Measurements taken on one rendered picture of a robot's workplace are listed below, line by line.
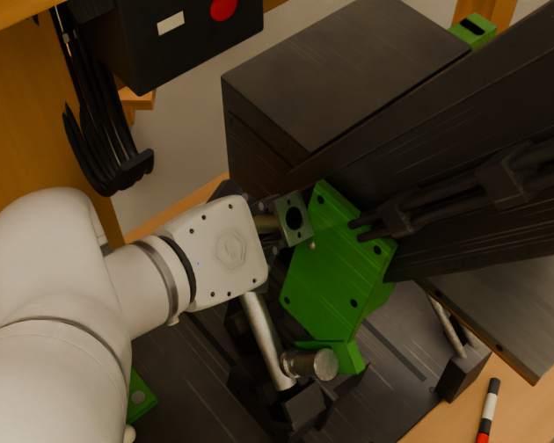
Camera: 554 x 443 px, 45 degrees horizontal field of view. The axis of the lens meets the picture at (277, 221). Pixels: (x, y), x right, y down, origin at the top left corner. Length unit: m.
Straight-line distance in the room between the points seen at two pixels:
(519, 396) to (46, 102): 0.76
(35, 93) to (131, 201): 1.60
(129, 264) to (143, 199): 1.75
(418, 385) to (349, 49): 0.49
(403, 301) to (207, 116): 1.65
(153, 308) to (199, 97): 2.10
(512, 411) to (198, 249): 0.57
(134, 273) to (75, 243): 0.13
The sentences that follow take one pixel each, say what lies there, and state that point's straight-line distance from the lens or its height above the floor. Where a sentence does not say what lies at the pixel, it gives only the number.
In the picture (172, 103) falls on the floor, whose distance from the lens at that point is 2.67.
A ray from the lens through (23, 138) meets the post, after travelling 0.82.
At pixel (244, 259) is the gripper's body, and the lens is 0.70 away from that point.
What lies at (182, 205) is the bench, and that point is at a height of 0.88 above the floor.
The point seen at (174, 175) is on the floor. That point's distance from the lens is 2.42.
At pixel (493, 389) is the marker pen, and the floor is 0.92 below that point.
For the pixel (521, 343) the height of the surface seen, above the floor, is 1.13.
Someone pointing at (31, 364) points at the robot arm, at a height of 1.59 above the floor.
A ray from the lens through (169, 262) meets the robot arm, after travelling 0.63.
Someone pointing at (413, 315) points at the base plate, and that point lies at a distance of 1.09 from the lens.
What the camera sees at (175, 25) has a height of 1.42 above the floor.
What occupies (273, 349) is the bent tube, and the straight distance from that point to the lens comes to 0.89.
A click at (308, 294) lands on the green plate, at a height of 1.13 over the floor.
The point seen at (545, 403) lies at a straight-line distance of 1.08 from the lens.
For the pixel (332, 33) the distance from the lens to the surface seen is 0.97.
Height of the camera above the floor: 1.84
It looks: 54 degrees down
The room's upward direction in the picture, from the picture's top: straight up
